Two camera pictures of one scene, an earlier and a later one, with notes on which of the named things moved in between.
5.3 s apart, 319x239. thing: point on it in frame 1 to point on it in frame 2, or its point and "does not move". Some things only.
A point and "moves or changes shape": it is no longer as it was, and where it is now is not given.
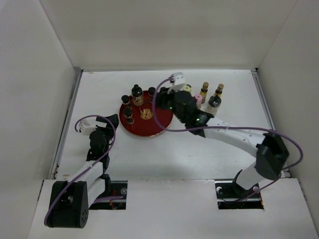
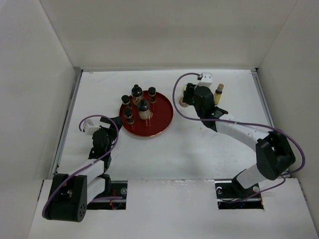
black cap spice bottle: (128, 114) does not move
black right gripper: (162, 97) to (189, 93)
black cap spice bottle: (151, 90) does not move
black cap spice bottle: (125, 99) does not move
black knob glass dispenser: (214, 103) moves or changes shape
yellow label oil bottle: (218, 91) does not move
